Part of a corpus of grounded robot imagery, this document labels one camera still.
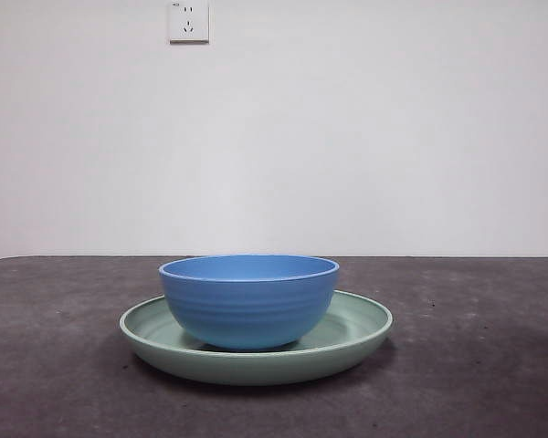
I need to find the blue ribbed bowl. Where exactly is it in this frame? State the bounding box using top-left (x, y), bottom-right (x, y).
top-left (158, 254), bottom-right (340, 351)

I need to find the green round plate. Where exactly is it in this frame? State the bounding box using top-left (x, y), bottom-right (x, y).
top-left (118, 289), bottom-right (395, 387)

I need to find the white wall socket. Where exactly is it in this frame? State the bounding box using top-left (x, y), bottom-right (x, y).
top-left (168, 0), bottom-right (210, 46)

